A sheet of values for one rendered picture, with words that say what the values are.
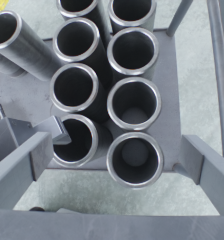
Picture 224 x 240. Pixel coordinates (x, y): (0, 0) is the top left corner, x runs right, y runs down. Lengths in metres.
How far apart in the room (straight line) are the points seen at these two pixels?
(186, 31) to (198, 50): 0.13
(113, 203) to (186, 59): 0.86
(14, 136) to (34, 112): 0.57
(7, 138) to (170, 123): 0.56
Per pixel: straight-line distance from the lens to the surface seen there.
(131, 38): 0.49
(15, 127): 0.23
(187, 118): 0.96
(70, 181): 1.00
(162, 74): 0.71
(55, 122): 0.25
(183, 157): 0.17
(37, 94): 0.80
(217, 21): 0.48
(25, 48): 0.60
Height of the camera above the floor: 0.91
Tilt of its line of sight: 79 degrees down
